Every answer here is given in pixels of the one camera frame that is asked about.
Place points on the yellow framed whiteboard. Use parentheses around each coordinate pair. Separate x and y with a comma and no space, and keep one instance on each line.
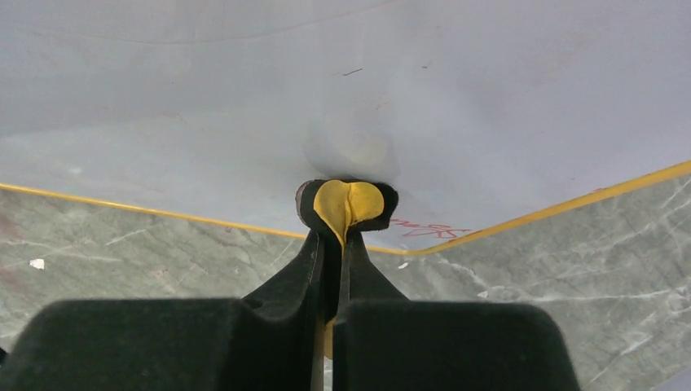
(482,115)

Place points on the yellow black whiteboard eraser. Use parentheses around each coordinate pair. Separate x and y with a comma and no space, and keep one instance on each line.
(338,211)

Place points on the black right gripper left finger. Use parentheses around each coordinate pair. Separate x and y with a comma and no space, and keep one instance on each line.
(267,340)

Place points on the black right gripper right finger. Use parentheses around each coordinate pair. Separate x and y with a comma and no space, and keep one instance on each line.
(385,341)

